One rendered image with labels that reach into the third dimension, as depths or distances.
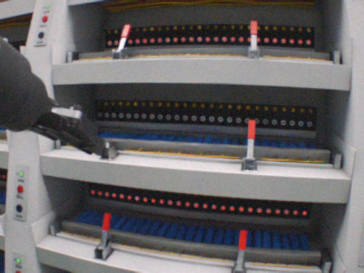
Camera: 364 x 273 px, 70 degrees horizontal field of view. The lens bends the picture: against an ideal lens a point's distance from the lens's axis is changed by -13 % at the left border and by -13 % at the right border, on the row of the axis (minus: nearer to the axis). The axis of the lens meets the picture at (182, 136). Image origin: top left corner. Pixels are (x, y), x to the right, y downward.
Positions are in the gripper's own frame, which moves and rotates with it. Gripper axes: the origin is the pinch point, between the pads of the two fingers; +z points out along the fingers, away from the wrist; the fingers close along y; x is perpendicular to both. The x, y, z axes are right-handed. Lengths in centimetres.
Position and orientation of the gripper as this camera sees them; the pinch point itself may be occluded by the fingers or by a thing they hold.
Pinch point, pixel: (87, 142)
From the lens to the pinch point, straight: 51.2
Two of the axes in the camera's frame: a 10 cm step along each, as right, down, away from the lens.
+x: 1.2, -9.5, 2.8
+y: 9.7, 0.6, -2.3
